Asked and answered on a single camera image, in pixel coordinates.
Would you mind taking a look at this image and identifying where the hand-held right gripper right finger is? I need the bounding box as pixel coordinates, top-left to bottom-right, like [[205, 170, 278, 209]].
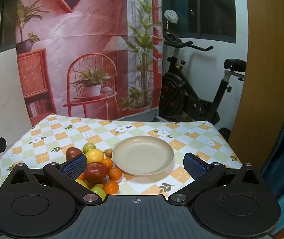
[[168, 152, 268, 207]]

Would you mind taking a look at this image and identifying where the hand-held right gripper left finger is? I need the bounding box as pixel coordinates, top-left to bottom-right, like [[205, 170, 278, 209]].
[[0, 154, 103, 206]]

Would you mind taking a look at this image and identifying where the brownish red apple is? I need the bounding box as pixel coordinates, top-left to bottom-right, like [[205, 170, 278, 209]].
[[66, 147, 84, 161]]

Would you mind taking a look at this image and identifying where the yellow lemon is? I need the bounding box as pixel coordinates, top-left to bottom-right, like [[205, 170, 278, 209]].
[[75, 178, 89, 189], [85, 149, 104, 165]]

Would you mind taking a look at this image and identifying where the green round fruit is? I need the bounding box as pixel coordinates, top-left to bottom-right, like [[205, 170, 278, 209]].
[[83, 143, 97, 154], [90, 187, 107, 201]]

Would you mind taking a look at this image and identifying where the beige plate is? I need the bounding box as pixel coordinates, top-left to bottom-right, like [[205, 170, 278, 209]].
[[113, 136, 175, 176]]

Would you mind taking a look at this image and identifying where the checked floral tablecloth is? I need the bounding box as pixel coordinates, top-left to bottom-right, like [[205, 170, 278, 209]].
[[0, 114, 243, 197]]

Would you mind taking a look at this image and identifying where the black exercise bike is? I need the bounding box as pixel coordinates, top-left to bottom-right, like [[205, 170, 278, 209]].
[[158, 25, 247, 126]]

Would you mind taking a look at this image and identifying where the wooden door panel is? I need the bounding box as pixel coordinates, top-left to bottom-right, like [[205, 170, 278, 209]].
[[228, 0, 284, 170]]

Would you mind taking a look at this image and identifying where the white cloth cover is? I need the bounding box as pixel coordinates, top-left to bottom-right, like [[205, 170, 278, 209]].
[[164, 9, 179, 23]]

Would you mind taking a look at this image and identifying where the dark window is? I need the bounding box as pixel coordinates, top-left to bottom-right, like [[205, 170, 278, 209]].
[[162, 0, 237, 43]]

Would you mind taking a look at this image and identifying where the printed pink wall backdrop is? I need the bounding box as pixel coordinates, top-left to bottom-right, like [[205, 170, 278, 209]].
[[15, 0, 163, 120]]

